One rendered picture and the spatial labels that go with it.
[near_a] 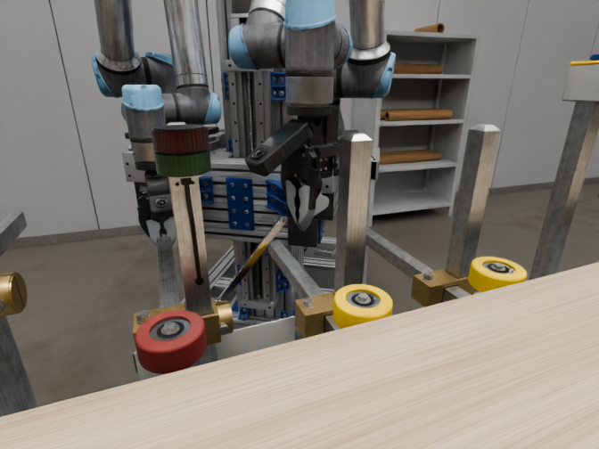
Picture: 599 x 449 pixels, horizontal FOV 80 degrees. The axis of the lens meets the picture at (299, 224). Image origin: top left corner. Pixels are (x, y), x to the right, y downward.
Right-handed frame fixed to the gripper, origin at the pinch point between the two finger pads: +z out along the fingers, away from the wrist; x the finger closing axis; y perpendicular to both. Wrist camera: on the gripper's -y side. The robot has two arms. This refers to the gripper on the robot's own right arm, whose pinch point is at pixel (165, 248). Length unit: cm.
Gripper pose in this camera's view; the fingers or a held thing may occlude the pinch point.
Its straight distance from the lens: 88.6
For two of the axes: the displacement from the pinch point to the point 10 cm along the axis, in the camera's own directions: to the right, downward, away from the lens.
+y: -3.6, -3.4, 8.7
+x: -9.3, 1.3, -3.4
